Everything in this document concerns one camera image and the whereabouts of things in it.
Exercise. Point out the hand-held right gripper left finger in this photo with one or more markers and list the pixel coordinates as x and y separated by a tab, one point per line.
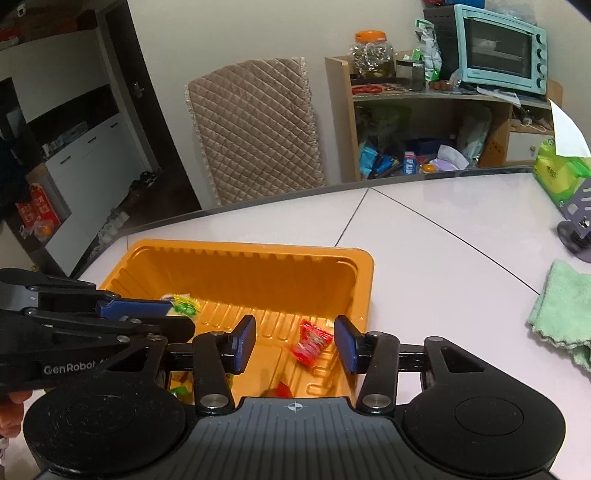
244	345

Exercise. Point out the green and white bag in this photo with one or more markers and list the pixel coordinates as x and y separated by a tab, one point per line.
427	50

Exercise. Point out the green cloth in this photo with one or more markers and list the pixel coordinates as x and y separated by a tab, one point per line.
561	309

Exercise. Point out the red gift box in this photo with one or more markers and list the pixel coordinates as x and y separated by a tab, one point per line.
39	210

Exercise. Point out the clear jar with orange lid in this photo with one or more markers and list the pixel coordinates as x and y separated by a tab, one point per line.
374	57

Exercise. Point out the light blue toaster oven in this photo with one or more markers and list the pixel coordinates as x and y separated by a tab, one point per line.
501	50

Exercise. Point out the person's left hand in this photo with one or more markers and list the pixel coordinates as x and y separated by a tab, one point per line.
11	410

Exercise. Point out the dark red printed snack packet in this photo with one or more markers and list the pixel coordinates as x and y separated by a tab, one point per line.
311	341

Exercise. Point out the wooden shelf unit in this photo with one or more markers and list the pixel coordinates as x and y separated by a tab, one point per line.
341	120

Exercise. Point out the small blue box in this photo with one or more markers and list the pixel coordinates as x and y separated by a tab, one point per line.
412	162

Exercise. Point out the green tissue pack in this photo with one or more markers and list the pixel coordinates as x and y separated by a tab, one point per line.
561	177

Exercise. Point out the orange plastic tray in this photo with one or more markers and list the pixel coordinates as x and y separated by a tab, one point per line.
277	277

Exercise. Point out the yellow snack packet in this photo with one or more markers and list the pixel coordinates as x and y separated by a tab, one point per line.
184	305

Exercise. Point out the white cabinet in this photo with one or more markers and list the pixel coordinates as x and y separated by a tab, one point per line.
87	184

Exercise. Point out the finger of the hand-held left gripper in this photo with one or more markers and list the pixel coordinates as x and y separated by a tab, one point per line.
138	308
161	330

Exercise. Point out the white plastic bag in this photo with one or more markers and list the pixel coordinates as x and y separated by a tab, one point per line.
473	134

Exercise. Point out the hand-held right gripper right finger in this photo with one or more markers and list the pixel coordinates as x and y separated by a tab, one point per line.
346	345

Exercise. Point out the quilted beige chair back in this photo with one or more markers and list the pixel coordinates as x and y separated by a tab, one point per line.
256	134

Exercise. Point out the grey phone stand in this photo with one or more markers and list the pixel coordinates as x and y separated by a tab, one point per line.
579	217

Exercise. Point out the orange fruit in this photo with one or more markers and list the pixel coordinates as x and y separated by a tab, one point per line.
429	169

